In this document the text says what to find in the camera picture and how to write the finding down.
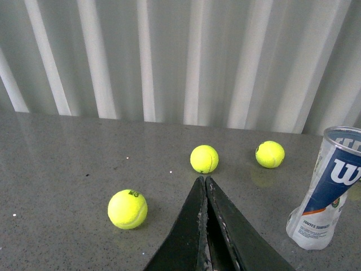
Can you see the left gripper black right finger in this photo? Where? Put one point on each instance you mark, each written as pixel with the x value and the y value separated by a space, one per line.
pixel 246 248

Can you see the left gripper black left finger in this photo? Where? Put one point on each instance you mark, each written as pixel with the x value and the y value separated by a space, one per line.
pixel 185 246

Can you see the clear Wilson tennis ball can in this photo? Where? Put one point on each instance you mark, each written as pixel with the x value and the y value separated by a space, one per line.
pixel 312 224

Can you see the leftmost yellow tennis ball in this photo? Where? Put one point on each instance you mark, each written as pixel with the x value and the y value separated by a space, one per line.
pixel 127 209

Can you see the yellow tennis ball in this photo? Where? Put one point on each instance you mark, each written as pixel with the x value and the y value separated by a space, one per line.
pixel 270 154
pixel 127 209
pixel 204 159

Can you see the white pleated curtain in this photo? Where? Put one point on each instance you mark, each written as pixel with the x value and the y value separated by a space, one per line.
pixel 280 66

